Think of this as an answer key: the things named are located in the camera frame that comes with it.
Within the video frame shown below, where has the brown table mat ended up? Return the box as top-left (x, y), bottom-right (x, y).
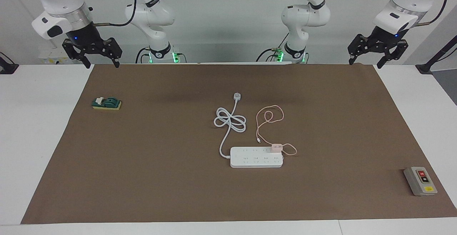
top-left (20, 63), bottom-right (457, 225)

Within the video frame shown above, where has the black base cable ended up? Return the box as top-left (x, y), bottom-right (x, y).
top-left (256, 47), bottom-right (286, 63)
top-left (136, 47), bottom-right (152, 64)

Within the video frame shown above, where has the white power strip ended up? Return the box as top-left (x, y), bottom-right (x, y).
top-left (230, 146), bottom-right (284, 169)

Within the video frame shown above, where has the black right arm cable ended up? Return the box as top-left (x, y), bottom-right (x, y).
top-left (91, 0), bottom-right (137, 27)

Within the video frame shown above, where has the grey on-off switch box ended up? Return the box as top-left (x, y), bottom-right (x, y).
top-left (403, 166), bottom-right (438, 196)

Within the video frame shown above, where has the green knife switch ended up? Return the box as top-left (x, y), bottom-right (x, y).
top-left (91, 96), bottom-right (122, 111)

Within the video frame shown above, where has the black clamp stand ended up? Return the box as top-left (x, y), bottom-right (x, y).
top-left (415, 35), bottom-right (457, 75)
top-left (0, 52), bottom-right (19, 75)

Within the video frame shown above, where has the white power strip cord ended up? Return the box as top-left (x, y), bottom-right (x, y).
top-left (214, 92), bottom-right (247, 158)

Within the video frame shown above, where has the pink charging cable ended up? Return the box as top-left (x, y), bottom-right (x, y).
top-left (256, 106), bottom-right (297, 157)

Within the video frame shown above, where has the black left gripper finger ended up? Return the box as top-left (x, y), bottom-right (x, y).
top-left (348, 34), bottom-right (372, 65)
top-left (377, 39), bottom-right (408, 69)

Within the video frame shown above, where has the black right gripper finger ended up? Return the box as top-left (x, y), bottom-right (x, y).
top-left (62, 39), bottom-right (91, 69)
top-left (104, 37), bottom-right (123, 68)

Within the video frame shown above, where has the white wall box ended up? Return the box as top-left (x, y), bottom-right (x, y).
top-left (39, 51), bottom-right (68, 65)

